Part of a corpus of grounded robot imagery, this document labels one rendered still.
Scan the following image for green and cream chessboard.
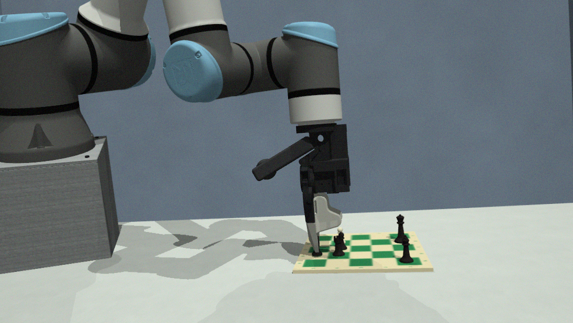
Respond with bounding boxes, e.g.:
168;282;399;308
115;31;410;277
293;232;434;274

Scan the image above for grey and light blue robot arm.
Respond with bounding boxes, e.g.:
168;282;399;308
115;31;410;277
0;0;342;181

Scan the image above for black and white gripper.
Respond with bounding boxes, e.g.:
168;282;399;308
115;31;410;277
296;123;350;252

